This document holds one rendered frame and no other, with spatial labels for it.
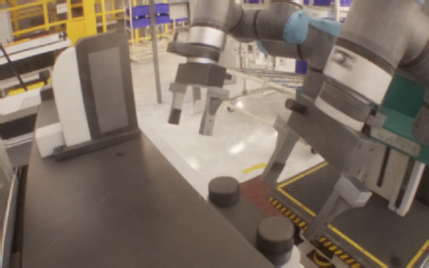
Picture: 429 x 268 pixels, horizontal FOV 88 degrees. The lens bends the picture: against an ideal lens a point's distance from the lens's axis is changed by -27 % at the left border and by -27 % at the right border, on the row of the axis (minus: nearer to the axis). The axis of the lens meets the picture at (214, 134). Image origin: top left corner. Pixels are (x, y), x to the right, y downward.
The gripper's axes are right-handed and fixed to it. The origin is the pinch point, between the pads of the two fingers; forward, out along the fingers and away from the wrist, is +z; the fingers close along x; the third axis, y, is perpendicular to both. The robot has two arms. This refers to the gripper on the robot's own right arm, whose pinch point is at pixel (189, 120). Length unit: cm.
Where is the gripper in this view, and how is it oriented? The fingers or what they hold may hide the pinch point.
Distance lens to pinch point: 68.6
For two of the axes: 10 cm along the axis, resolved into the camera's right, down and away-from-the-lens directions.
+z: -2.0, 9.8, 0.9
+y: 7.6, 1.0, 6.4
